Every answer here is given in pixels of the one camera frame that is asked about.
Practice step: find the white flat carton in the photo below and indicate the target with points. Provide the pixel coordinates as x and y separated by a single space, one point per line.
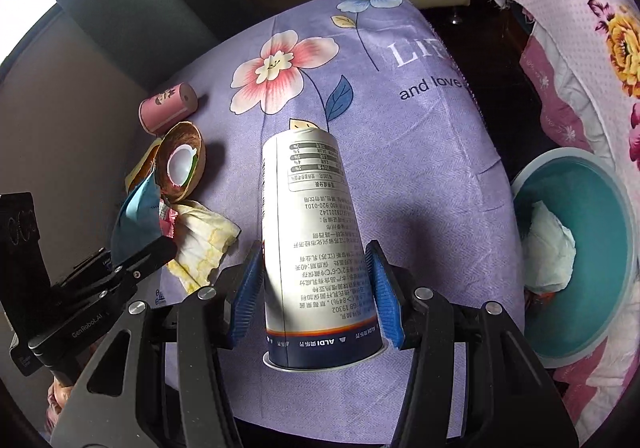
162 295

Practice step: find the pink paper cup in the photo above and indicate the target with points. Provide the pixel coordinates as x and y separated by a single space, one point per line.
165 110

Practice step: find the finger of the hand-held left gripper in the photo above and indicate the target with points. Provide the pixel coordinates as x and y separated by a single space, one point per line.
150 255

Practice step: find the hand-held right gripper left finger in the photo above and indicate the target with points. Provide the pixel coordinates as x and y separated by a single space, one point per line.
247 298

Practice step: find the brown coconut shell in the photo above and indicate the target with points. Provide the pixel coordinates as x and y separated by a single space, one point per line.
192 142

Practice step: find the window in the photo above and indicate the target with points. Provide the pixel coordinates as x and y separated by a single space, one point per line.
25 12

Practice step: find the yellow snack wrapper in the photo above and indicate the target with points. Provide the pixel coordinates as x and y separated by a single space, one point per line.
142 167

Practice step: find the yellow stained tissue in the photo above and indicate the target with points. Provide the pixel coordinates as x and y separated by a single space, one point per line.
205 248

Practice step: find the pink grey padded quilt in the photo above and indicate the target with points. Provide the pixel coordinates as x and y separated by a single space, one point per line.
550 92

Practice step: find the white plastic lid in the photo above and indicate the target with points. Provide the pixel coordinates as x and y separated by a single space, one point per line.
181 167

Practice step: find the blue foil packet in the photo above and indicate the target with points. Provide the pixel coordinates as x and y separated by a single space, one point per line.
137 223

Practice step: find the white printed paper cup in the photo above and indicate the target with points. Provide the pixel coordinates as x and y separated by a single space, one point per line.
315 238

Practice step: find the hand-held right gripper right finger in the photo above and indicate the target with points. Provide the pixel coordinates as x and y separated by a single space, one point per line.
385 293

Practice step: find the white tissue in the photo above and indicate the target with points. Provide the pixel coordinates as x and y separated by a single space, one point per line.
550 248

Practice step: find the purple floral tablecloth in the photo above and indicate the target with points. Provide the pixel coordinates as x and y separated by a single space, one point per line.
400 152

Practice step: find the pink floral blanket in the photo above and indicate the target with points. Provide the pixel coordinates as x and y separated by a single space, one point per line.
575 2

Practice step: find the pink candy wrapper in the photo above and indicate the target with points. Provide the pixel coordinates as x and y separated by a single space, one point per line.
167 220

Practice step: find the person's left hand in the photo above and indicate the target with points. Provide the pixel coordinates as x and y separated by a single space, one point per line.
56 403

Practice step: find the teal plastic bucket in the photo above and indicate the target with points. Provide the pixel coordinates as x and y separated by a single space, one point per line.
600 208

